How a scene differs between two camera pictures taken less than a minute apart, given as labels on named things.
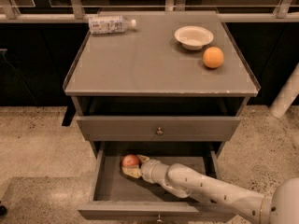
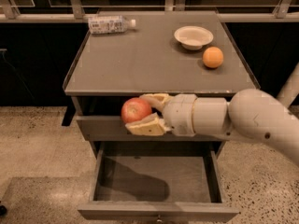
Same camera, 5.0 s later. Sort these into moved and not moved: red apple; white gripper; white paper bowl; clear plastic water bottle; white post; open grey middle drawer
Moved: white gripper; red apple
Not moved: white paper bowl; white post; open grey middle drawer; clear plastic water bottle
